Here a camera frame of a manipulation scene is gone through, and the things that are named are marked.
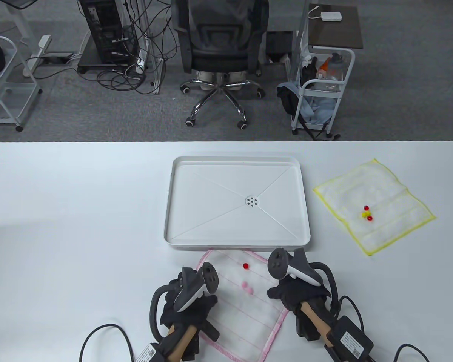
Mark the person's left hand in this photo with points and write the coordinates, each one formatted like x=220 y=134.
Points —
x=188 y=313

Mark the person's right hand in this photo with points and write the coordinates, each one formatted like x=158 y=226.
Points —
x=290 y=296

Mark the pink-edged white dish cloth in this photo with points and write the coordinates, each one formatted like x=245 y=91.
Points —
x=249 y=316

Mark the yellow-edged white dish cloth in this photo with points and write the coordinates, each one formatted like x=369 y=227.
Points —
x=392 y=196

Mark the person's right forearm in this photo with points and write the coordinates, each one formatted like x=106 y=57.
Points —
x=315 y=316

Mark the person's left forearm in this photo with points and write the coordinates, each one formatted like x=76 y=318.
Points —
x=181 y=339

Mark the blue cloth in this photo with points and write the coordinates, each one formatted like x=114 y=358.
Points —
x=313 y=109

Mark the grey white hand controller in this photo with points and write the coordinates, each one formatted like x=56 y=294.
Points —
x=277 y=264
x=207 y=277

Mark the black labelled wrist module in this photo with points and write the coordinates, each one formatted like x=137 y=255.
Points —
x=151 y=352
x=351 y=339

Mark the white rectangular tray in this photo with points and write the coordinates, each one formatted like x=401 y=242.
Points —
x=211 y=196

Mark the white cart with bottles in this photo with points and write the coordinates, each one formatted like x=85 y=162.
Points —
x=338 y=105

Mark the white shoe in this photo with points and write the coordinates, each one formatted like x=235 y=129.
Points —
x=237 y=78
x=205 y=79

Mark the orange bottle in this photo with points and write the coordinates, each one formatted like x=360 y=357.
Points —
x=323 y=68

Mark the clear bottle with grey cap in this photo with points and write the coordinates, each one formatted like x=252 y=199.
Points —
x=336 y=62

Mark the black box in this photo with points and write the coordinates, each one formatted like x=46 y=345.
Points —
x=279 y=43

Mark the white power strip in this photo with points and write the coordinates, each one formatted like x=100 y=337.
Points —
x=140 y=62

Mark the black mesh office chair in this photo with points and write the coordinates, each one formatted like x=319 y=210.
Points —
x=219 y=41

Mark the brown side table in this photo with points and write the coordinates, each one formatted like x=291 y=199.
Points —
x=336 y=34

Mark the black wheeled platform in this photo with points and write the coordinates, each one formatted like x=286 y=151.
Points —
x=90 y=64

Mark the small white box device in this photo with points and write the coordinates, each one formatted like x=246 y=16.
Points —
x=331 y=16

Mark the dark floor socket box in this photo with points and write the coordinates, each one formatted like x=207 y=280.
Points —
x=56 y=57

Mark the white cart with black bag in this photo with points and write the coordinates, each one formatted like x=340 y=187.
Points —
x=19 y=77

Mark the black computer tower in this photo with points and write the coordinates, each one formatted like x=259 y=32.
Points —
x=105 y=30

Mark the white desk foot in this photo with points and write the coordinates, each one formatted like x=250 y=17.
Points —
x=37 y=52

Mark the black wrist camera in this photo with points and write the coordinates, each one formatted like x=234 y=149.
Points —
x=210 y=332
x=305 y=328

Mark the white desk leg frame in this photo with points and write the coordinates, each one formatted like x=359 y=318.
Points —
x=148 y=37

